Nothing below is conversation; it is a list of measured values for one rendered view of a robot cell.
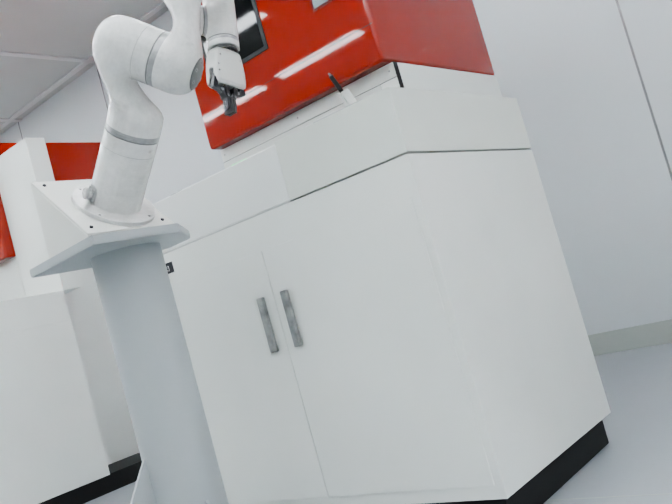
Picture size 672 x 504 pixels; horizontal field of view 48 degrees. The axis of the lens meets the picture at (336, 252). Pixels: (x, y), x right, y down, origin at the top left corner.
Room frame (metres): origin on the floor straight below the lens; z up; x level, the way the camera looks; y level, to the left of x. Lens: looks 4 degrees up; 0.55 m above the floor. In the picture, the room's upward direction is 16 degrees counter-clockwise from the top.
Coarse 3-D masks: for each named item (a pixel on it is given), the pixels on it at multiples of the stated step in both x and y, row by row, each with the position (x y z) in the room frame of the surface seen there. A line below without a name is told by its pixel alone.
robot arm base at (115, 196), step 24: (120, 144) 1.62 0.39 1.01; (96, 168) 1.67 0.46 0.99; (120, 168) 1.64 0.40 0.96; (144, 168) 1.67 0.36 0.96; (96, 192) 1.68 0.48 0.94; (120, 192) 1.67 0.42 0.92; (144, 192) 1.73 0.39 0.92; (96, 216) 1.66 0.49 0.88; (120, 216) 1.69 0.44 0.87; (144, 216) 1.74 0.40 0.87
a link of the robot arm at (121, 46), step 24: (120, 24) 1.53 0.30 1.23; (144, 24) 1.55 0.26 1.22; (96, 48) 1.54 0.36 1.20; (120, 48) 1.53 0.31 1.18; (144, 48) 1.53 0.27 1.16; (120, 72) 1.56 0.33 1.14; (144, 72) 1.55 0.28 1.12; (120, 96) 1.58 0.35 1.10; (144, 96) 1.64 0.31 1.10; (120, 120) 1.59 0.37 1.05; (144, 120) 1.60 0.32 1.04; (144, 144) 1.63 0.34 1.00
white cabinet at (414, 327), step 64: (320, 192) 1.74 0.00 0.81; (384, 192) 1.63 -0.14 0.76; (448, 192) 1.67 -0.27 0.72; (512, 192) 1.92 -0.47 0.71; (192, 256) 2.04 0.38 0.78; (256, 256) 1.89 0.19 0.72; (320, 256) 1.77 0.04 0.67; (384, 256) 1.66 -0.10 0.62; (448, 256) 1.61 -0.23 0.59; (512, 256) 1.84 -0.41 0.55; (192, 320) 2.08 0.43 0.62; (256, 320) 1.93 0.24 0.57; (320, 320) 1.80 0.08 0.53; (384, 320) 1.69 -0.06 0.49; (448, 320) 1.59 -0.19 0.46; (512, 320) 1.77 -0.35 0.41; (576, 320) 2.03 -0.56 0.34; (256, 384) 1.97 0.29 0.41; (320, 384) 1.83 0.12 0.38; (384, 384) 1.72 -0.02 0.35; (448, 384) 1.62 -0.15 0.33; (512, 384) 1.70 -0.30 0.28; (576, 384) 1.95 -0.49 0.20; (256, 448) 2.01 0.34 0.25; (320, 448) 1.87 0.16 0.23; (384, 448) 1.75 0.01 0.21; (448, 448) 1.64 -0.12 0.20; (512, 448) 1.64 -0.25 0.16; (576, 448) 1.93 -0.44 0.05
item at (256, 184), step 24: (240, 168) 1.88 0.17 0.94; (264, 168) 1.83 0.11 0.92; (192, 192) 2.00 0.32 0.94; (216, 192) 1.95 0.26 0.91; (240, 192) 1.89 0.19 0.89; (264, 192) 1.84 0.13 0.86; (168, 216) 2.08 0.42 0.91; (192, 216) 2.02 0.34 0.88; (216, 216) 1.96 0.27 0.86; (240, 216) 1.91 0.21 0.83; (192, 240) 2.03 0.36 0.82
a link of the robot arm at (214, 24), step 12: (204, 0) 1.95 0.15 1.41; (216, 0) 1.93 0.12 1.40; (228, 0) 1.95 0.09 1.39; (204, 12) 1.92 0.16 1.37; (216, 12) 1.93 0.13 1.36; (228, 12) 1.94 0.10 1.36; (204, 24) 1.92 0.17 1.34; (216, 24) 1.92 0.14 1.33; (228, 24) 1.93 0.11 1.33; (204, 36) 1.97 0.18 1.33
